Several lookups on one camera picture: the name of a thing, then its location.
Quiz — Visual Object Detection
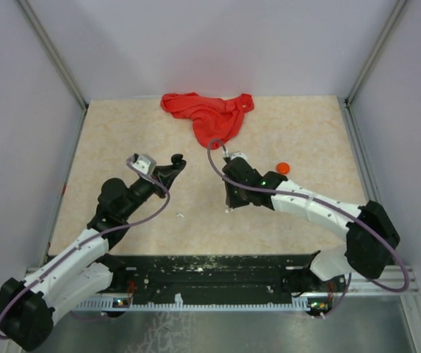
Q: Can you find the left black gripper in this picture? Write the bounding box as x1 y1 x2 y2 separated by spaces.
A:
120 165 180 219

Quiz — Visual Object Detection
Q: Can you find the black earbud charging case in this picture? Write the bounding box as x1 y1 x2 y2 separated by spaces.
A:
170 154 187 168

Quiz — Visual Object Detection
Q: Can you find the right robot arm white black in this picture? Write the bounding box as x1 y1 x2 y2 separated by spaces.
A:
223 156 400 291

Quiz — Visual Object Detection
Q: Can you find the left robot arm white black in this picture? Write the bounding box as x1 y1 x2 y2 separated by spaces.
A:
0 154 187 352

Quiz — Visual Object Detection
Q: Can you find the red crumpled cloth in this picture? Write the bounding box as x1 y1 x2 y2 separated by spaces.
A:
160 93 254 150

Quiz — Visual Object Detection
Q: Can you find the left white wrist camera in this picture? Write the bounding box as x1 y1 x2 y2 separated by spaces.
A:
126 154 156 176

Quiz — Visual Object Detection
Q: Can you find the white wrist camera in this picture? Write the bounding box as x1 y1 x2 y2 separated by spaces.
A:
223 151 248 163
126 154 156 176

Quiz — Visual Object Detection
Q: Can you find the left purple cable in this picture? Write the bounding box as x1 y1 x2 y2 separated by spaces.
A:
0 156 170 339

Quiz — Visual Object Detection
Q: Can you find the purple cable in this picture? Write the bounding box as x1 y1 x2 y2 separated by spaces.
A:
0 156 170 339
206 138 413 319

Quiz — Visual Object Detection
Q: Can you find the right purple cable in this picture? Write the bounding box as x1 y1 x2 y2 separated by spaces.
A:
206 138 413 319

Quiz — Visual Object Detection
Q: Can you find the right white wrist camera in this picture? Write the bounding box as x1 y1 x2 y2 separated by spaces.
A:
223 151 248 163

